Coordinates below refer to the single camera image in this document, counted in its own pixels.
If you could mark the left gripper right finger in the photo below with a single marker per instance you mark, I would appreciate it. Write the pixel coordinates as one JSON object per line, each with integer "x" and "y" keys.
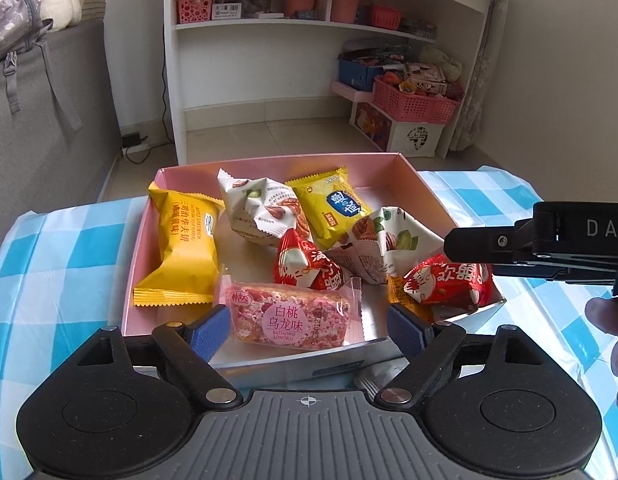
{"x": 430, "y": 350}

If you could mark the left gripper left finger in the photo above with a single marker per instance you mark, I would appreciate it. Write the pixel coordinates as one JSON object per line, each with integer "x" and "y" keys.
{"x": 186, "y": 351}

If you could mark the yellow sandwich cake pack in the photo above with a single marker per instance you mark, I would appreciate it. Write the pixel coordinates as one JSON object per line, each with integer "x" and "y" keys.
{"x": 189, "y": 265}

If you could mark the pink peach oolong bar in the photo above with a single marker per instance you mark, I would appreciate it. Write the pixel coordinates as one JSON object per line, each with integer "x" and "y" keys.
{"x": 288, "y": 316}

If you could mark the red candy packet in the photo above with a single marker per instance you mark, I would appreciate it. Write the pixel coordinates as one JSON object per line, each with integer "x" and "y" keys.
{"x": 301, "y": 263}
{"x": 438, "y": 282}

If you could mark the white pecan snack bag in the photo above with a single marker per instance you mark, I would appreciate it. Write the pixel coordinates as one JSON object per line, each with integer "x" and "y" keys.
{"x": 388, "y": 242}

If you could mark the white pecan snack bag two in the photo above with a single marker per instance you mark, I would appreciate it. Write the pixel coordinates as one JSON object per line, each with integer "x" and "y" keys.
{"x": 261, "y": 210}

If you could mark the yellow biscuit pack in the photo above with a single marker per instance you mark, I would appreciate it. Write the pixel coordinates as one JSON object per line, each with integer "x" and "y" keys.
{"x": 331, "y": 205}

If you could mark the pink and silver box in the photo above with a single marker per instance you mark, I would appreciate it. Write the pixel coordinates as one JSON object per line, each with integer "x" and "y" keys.
{"x": 381, "y": 180}

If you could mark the white storage box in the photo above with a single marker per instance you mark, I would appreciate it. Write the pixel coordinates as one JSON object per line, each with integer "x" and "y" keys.
{"x": 410, "y": 139}

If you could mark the power strip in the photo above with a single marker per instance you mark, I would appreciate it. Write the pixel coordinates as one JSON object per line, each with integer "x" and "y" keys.
{"x": 134, "y": 142}

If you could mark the red plastic basket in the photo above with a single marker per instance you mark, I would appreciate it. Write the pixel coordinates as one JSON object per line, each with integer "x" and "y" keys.
{"x": 404, "y": 107}

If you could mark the grey sofa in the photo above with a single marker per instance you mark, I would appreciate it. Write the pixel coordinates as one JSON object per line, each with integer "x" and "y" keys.
{"x": 58, "y": 149}

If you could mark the blue storage bin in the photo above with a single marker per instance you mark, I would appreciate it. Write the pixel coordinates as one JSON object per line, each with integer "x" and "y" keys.
{"x": 357, "y": 75}

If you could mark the white shelf unit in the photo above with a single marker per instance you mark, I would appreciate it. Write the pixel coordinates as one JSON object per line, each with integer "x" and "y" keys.
{"x": 250, "y": 69}

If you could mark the white plush toy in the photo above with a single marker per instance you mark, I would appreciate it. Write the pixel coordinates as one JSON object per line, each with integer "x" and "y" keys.
{"x": 62, "y": 13}

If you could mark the grey floral backpack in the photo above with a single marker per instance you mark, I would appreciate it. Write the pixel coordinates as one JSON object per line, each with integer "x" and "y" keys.
{"x": 22, "y": 28}

